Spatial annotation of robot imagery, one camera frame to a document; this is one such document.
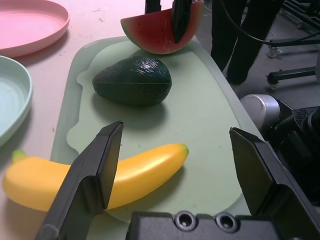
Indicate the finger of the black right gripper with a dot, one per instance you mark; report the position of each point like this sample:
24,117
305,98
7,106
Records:
181,20
153,5

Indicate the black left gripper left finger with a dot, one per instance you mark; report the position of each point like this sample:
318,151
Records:
85,180

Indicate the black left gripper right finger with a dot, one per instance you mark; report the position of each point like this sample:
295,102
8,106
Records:
260,175

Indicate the red toy watermelon slice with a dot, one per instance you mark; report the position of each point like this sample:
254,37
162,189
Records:
150,32

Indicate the yellow toy banana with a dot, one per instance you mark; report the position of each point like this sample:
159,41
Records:
150,170

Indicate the dark green toy avocado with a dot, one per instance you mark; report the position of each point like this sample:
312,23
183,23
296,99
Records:
130,82

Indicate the grey black robot torso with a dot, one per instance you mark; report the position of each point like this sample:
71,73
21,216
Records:
262,107

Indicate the bystander legs black trousers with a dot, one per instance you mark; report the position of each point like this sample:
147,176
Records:
246,50

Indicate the green silicone cutting mat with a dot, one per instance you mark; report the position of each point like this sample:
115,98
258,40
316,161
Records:
195,125

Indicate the mint green plastic plate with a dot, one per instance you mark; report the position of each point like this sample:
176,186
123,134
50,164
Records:
12,100

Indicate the pink plastic plate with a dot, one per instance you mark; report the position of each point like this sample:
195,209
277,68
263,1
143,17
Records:
30,27

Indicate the black wheeled stand frame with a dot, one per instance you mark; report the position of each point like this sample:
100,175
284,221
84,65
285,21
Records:
307,18
295,72

